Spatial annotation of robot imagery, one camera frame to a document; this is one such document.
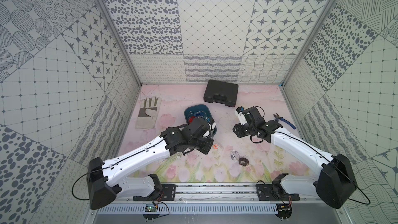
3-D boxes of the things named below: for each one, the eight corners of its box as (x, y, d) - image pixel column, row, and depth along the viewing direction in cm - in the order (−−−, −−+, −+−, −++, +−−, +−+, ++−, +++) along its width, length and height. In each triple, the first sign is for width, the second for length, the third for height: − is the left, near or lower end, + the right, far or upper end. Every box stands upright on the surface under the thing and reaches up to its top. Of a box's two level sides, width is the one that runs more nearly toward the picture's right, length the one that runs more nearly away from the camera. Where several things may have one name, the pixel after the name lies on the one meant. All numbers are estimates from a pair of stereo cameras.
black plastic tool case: (202, 101, 111) (202, 97, 108) (209, 82, 124) (209, 78, 121) (234, 107, 107) (235, 104, 104) (238, 87, 120) (239, 84, 117)
